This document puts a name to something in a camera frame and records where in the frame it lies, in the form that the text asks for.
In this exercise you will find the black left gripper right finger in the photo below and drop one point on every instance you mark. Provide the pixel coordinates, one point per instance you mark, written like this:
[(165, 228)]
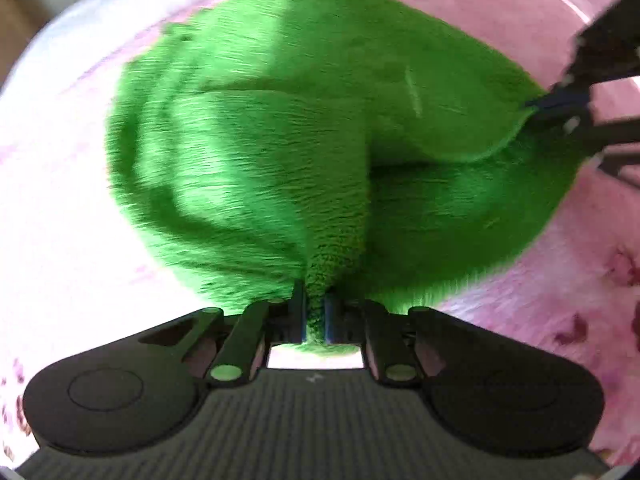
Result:
[(392, 349)]

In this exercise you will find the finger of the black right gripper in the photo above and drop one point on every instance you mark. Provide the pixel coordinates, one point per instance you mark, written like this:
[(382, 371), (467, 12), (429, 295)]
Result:
[(566, 99), (616, 144)]

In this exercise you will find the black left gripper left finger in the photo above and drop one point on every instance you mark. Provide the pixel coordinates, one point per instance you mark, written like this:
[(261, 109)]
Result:
[(228, 350)]

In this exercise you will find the green knitted sweater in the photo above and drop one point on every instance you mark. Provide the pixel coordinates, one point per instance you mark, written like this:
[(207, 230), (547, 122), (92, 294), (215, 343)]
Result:
[(356, 145)]

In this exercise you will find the pink floral blanket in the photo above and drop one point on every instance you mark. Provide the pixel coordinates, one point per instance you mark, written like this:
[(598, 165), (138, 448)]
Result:
[(74, 274)]

